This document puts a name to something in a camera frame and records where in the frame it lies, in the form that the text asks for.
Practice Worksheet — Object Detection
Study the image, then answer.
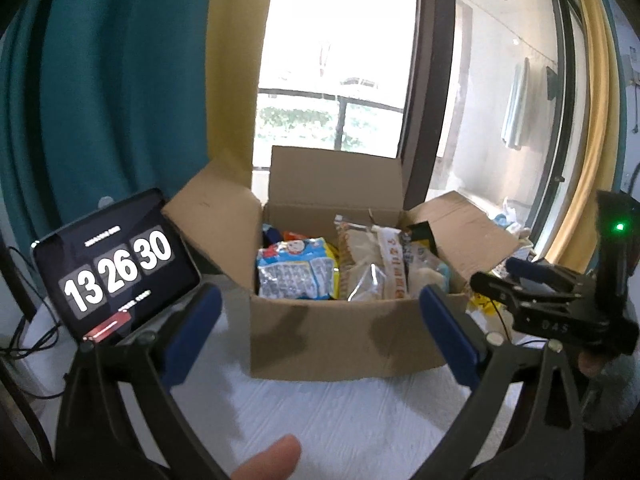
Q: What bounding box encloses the pale hanging garment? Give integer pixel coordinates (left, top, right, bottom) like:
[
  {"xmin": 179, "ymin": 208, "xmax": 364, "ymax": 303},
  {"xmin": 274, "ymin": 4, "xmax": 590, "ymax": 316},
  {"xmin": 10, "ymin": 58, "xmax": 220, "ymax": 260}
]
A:
[{"xmin": 501, "ymin": 57, "xmax": 532, "ymax": 151}]

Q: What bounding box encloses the blue and white snack bag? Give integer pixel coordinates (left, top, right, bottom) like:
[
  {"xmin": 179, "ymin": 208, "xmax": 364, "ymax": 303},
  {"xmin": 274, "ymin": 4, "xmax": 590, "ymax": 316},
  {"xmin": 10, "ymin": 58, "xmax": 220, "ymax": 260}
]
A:
[{"xmin": 256, "ymin": 237, "xmax": 341, "ymax": 301}]

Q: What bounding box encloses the person's left hand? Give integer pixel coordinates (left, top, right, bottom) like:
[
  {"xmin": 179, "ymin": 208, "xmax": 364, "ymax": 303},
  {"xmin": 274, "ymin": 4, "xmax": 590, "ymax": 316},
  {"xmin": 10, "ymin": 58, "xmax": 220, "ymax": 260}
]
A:
[{"xmin": 231, "ymin": 435, "xmax": 302, "ymax": 480}]

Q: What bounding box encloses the yellow printed packet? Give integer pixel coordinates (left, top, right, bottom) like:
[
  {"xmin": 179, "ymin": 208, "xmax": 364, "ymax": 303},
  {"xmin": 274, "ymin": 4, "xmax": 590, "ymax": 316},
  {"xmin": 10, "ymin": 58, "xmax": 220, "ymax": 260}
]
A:
[{"xmin": 470, "ymin": 290, "xmax": 501, "ymax": 316}]

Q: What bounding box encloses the person's right forearm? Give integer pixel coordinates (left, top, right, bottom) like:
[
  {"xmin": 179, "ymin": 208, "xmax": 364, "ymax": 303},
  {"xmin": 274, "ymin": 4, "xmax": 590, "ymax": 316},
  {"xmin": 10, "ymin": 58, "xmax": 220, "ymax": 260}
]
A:
[{"xmin": 585, "ymin": 352, "xmax": 640, "ymax": 431}]

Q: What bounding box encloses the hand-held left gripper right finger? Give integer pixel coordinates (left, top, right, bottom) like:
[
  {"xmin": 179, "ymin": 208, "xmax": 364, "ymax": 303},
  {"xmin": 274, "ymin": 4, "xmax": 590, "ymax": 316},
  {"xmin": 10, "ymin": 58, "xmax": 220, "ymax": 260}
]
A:
[{"xmin": 407, "ymin": 284, "xmax": 586, "ymax": 480}]

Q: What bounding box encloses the clear and blue snack pack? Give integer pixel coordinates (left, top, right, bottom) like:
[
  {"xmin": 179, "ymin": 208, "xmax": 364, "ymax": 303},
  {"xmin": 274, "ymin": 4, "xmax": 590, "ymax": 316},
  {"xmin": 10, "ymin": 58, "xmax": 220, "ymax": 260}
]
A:
[{"xmin": 410, "ymin": 245, "xmax": 451, "ymax": 293}]

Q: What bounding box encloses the person's right hand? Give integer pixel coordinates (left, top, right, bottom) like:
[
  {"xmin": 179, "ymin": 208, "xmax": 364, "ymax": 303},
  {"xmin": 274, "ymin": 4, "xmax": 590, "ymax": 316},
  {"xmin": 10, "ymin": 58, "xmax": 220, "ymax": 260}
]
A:
[{"xmin": 577, "ymin": 350, "xmax": 608, "ymax": 378}]

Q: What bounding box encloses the brown cardboard box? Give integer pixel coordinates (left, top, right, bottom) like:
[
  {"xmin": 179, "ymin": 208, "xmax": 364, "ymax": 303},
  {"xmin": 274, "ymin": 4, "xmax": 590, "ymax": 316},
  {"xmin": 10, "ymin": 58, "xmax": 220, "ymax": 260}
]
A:
[{"xmin": 161, "ymin": 146, "xmax": 521, "ymax": 383}]

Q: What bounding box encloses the dark door frame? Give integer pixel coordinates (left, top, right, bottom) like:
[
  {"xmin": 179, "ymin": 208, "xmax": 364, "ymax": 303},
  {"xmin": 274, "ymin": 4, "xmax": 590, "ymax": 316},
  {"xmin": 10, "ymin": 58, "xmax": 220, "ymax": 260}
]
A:
[{"xmin": 397, "ymin": 0, "xmax": 458, "ymax": 211}]

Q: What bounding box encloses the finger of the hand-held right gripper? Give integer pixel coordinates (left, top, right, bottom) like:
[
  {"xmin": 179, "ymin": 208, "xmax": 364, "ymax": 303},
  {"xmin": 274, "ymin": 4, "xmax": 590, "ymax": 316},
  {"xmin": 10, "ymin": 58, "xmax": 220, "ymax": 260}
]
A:
[
  {"xmin": 506, "ymin": 257, "xmax": 598, "ymax": 301},
  {"xmin": 471, "ymin": 271, "xmax": 576, "ymax": 313}
]

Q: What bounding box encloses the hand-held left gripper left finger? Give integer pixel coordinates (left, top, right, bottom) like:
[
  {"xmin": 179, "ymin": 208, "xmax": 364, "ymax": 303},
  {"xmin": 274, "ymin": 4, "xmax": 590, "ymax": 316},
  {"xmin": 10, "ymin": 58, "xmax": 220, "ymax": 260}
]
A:
[{"xmin": 55, "ymin": 282, "xmax": 223, "ymax": 480}]

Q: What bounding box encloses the yellow curtain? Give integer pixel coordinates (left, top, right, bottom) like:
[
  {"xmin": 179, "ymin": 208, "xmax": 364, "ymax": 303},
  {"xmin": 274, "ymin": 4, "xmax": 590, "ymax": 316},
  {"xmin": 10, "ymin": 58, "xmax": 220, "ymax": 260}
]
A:
[
  {"xmin": 542, "ymin": 0, "xmax": 613, "ymax": 271},
  {"xmin": 205, "ymin": 0, "xmax": 278, "ymax": 196}
]

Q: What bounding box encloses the black tablet with clock display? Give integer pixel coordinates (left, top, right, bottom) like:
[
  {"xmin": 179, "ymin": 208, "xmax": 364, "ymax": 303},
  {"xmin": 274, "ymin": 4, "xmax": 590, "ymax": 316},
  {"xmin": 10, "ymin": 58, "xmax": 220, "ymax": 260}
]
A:
[{"xmin": 32, "ymin": 188, "xmax": 202, "ymax": 345}]

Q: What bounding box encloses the bread bag with orange print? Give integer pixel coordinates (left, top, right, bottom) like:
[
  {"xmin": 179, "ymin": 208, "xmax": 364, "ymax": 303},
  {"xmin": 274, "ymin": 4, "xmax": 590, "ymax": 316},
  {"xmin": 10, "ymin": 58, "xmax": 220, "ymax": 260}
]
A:
[{"xmin": 334, "ymin": 215, "xmax": 441, "ymax": 302}]

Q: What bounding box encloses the black balcony railing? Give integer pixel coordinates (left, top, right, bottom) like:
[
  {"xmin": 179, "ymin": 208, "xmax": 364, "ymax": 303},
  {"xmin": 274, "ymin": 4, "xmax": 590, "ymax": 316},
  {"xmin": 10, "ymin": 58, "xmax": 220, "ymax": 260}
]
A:
[{"xmin": 257, "ymin": 87, "xmax": 406, "ymax": 153}]

